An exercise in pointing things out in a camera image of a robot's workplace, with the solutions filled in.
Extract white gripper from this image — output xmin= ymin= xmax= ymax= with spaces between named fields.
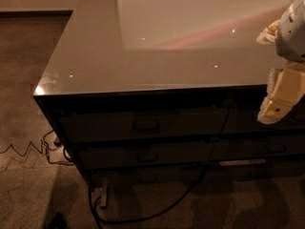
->
xmin=256 ymin=0 xmax=305 ymax=124

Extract dark glossy drawer cabinet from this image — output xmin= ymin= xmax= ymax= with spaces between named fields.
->
xmin=34 ymin=0 xmax=305 ymax=188

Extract dark baseboard strip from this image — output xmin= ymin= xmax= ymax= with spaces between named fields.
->
xmin=0 ymin=10 xmax=73 ymax=18

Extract thick black floor cable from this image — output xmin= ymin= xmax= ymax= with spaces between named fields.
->
xmin=88 ymin=108 xmax=231 ymax=225

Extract thin zigzag black cable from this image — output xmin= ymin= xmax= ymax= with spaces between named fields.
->
xmin=0 ymin=129 xmax=74 ymax=166

